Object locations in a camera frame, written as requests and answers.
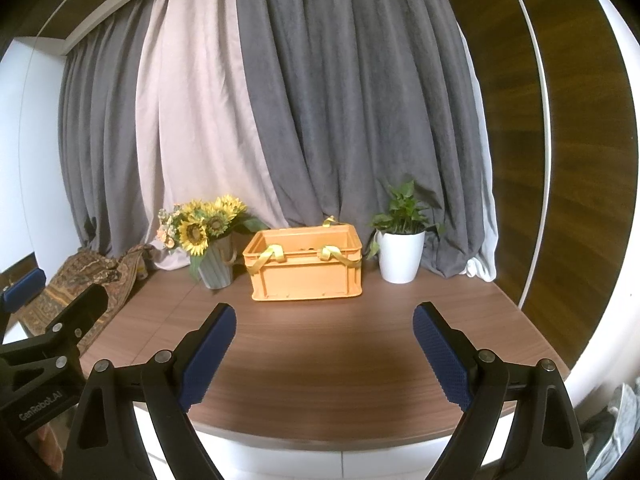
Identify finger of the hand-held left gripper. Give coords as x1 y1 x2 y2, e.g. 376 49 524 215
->
0 284 109 366
0 268 47 313

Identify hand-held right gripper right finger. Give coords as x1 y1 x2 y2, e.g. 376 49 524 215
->
412 302 588 480

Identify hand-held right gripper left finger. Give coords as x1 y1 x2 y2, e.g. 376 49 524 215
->
64 302 237 480

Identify orange plastic crate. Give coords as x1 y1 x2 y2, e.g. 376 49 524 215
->
242 216 364 303

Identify brown patterned cloth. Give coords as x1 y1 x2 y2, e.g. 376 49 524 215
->
20 244 156 356

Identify grey ribbed vase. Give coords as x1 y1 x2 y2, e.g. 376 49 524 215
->
198 232 236 290

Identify artificial sunflower bouquet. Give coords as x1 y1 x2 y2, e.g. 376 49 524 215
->
156 195 271 281

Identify green leafy plant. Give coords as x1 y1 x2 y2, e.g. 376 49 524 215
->
366 180 446 261

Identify white curtain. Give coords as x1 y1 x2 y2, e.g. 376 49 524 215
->
457 35 498 281

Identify narrow grey curtain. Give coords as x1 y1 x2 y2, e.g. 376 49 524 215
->
59 0 173 261

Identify grey shoe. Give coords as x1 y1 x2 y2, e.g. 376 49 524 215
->
580 380 640 476

